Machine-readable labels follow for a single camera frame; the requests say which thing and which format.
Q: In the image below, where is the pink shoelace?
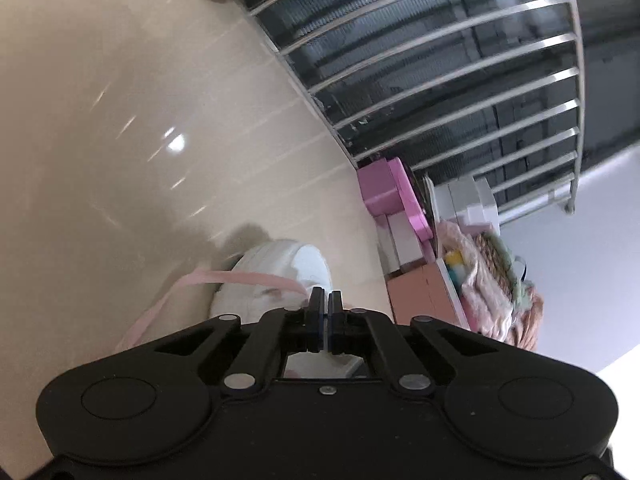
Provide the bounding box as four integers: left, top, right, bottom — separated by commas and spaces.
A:
114, 267, 311, 357

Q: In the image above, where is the flat white box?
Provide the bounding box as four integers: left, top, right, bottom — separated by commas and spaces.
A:
377, 214, 427, 273

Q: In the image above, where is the steel bar railing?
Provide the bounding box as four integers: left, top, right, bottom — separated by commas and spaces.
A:
240, 0, 587, 217

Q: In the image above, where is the pile of folded cloths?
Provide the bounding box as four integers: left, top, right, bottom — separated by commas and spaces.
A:
437, 219, 544, 352

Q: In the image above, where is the white sneaker shoe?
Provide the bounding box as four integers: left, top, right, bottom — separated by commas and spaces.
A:
210, 239, 364, 379

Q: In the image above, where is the dark glass sliding door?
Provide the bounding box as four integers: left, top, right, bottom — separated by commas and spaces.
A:
240, 0, 640, 211

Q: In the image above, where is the magenta pink box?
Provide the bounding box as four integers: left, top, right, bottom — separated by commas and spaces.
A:
357, 157, 434, 244

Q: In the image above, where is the stack of white boxes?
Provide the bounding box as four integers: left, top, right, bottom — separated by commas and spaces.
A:
434, 176, 502, 229

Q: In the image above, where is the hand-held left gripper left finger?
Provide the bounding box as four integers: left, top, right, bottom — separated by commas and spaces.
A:
152, 287, 326, 392

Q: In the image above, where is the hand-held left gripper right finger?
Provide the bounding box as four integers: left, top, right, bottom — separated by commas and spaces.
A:
327, 289, 502, 394

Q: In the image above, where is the salmon pink box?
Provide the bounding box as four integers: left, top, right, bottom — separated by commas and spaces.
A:
387, 259, 472, 332

